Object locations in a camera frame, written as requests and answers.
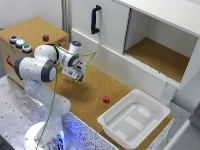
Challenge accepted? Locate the pink block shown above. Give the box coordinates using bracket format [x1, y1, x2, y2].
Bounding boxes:
[102, 95, 110, 104]

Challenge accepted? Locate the black door handle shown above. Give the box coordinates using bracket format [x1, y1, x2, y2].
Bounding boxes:
[90, 4, 102, 35]

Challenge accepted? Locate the green cable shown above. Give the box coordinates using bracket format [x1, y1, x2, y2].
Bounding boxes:
[34, 44, 99, 150]

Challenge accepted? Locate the white sliding door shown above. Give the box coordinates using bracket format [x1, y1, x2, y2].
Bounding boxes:
[71, 0, 131, 56]

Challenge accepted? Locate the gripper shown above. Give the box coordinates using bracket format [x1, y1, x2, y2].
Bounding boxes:
[62, 57, 88, 83]

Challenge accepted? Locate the green button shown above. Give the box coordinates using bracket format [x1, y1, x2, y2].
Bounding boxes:
[21, 43, 34, 54]

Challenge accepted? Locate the red button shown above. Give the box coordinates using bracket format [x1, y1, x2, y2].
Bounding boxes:
[8, 34, 20, 44]

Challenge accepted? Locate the purple block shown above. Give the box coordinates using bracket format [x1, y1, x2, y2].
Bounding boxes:
[42, 34, 50, 43]

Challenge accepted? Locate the white plastic box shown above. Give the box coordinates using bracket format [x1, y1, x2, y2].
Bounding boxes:
[96, 88, 172, 150]

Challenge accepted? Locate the blue button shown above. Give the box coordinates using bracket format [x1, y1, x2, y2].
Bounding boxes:
[14, 38, 27, 49]

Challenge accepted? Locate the wooden drawer box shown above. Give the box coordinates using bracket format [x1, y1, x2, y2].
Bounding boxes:
[0, 16, 71, 90]

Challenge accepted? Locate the white cabinet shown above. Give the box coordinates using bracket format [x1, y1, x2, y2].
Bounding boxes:
[69, 0, 200, 107]

